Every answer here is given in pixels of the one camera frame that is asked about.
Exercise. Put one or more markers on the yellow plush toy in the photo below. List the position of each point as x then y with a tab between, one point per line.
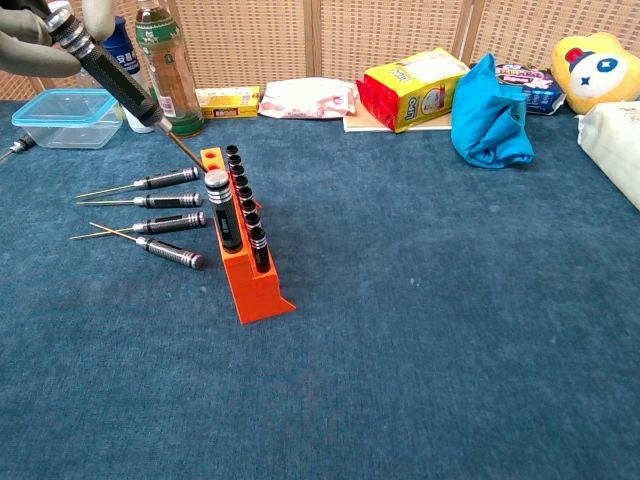
595	70

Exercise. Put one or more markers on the pink wet wipes pack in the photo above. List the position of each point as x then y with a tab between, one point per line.
305	100

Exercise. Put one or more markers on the clear plastic water bottle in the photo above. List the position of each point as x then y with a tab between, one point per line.
85	82

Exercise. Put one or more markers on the black socket bit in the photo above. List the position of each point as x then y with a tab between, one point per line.
231	150
245	193
249	206
241	181
234	160
253	220
259	250
238	171

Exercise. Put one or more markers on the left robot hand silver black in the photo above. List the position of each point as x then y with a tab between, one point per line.
25	50

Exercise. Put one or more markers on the dark purple printed package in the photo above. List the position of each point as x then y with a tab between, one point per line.
540	90

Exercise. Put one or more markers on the clear container with blue lid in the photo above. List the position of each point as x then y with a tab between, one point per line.
65	120

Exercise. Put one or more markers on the wicker folding screen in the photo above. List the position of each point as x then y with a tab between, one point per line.
250	40

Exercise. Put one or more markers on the yellow red snack bag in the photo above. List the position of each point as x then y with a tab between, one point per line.
415	95

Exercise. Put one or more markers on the blue cloth bag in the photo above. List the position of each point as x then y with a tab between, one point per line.
485	120

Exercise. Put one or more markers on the white soft tissue pack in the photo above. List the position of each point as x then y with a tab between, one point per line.
615	145

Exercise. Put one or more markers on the white bottle with blue cap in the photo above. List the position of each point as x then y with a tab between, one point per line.
127	55

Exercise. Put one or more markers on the yellow cardboard box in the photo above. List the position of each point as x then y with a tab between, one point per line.
230	102

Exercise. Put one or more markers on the green-label tea bottle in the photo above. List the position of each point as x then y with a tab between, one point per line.
172	75

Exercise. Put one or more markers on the orange tool holder stand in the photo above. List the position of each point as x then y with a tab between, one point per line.
255	295

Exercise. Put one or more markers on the slim black silver screwdriver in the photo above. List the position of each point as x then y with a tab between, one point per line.
175	221
170	177
175	252
170	200
115	75

